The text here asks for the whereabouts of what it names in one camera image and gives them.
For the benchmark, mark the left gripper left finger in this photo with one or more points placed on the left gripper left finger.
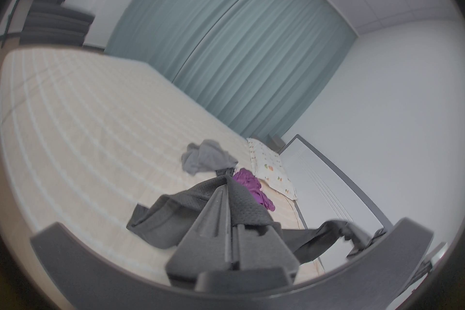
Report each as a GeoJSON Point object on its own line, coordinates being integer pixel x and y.
{"type": "Point", "coordinates": [207, 239]}

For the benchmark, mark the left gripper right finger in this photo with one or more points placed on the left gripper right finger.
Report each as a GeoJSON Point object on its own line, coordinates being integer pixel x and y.
{"type": "Point", "coordinates": [261, 250]}

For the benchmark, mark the black T-shirt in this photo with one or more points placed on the black T-shirt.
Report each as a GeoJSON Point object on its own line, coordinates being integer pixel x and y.
{"type": "Point", "coordinates": [174, 214]}

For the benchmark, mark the bed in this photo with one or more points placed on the bed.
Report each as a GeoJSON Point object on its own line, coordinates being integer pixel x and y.
{"type": "Point", "coordinates": [90, 119]}

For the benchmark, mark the purple garment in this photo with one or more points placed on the purple garment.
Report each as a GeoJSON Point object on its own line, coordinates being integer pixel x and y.
{"type": "Point", "coordinates": [249, 185]}

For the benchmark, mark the white printed pillow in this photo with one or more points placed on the white printed pillow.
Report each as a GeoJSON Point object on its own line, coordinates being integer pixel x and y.
{"type": "Point", "coordinates": [270, 170]}

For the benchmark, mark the grey garment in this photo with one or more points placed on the grey garment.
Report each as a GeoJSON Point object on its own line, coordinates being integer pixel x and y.
{"type": "Point", "coordinates": [207, 157]}

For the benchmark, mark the grey bedside table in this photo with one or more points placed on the grey bedside table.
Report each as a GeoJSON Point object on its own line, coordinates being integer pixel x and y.
{"type": "Point", "coordinates": [275, 143]}

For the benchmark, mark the blue-green curtain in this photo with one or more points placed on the blue-green curtain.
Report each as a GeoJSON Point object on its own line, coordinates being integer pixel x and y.
{"type": "Point", "coordinates": [272, 58]}
{"type": "Point", "coordinates": [181, 10]}

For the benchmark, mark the black chest of drawers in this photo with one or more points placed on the black chest of drawers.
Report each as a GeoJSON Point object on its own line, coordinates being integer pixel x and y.
{"type": "Point", "coordinates": [54, 21]}

